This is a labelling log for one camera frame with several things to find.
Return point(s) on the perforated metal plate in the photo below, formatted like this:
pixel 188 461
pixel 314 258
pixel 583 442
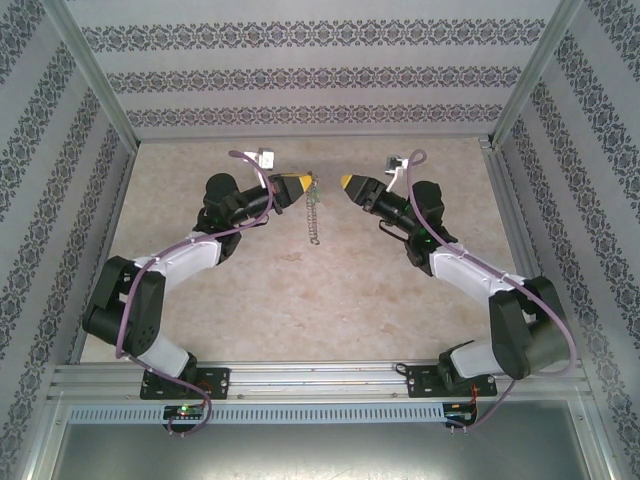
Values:
pixel 312 225

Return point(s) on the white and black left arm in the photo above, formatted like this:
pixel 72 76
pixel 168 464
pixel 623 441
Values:
pixel 185 260

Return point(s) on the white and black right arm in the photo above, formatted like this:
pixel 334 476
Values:
pixel 465 267

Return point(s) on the small circuit board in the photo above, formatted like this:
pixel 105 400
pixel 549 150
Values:
pixel 185 412
pixel 460 412

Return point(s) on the grey metal sheet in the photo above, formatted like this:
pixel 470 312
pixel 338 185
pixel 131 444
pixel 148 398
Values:
pixel 320 450

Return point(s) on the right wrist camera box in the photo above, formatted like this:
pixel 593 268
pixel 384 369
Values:
pixel 393 164

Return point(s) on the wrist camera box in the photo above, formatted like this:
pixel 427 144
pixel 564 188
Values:
pixel 393 164
pixel 266 159

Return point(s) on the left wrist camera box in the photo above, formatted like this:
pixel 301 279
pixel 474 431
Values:
pixel 266 159

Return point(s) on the aluminium side rail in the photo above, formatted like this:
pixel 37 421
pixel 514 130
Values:
pixel 116 210
pixel 515 225

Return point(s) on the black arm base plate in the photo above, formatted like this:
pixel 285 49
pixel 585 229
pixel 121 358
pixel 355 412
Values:
pixel 215 382
pixel 420 382

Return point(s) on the aluminium frame post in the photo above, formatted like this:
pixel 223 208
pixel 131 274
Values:
pixel 95 75
pixel 537 70

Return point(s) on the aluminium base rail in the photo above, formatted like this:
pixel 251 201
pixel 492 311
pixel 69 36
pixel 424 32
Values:
pixel 320 380

